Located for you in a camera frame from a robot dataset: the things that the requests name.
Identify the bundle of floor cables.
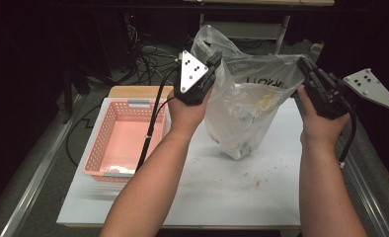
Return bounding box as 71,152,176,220
124,24,185,87

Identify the aluminium table rail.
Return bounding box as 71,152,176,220
0,94,89,237
336,131,389,237

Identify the person's right hand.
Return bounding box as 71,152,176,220
296,84,350,148

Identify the translucent smiley plastic bag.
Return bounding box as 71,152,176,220
191,24,307,162

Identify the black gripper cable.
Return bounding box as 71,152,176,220
135,65,181,173
338,101,358,168

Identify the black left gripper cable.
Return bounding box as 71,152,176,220
135,65,181,173

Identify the person's left hand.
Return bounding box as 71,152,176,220
166,88,213,133

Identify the pink perforated plastic basket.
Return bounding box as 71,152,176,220
82,98,173,183

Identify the grey metal stand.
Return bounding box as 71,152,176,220
198,13,291,55

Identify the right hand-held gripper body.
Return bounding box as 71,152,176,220
305,67,389,120

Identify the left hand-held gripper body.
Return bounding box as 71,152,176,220
174,49,216,107

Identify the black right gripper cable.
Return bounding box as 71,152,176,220
338,101,358,168

